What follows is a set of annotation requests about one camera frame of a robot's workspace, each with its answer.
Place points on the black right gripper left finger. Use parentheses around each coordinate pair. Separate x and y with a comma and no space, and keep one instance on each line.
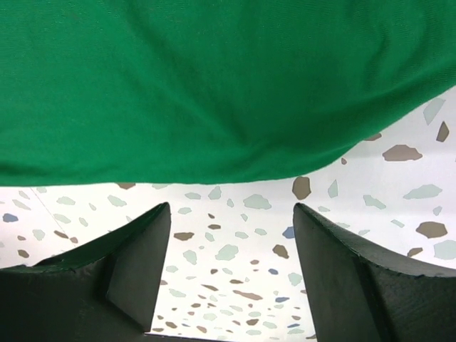
(104,290)

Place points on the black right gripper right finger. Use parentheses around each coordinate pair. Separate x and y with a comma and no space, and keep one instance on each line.
(361,291)

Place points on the green t-shirt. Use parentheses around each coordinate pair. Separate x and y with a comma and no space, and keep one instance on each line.
(209,92)

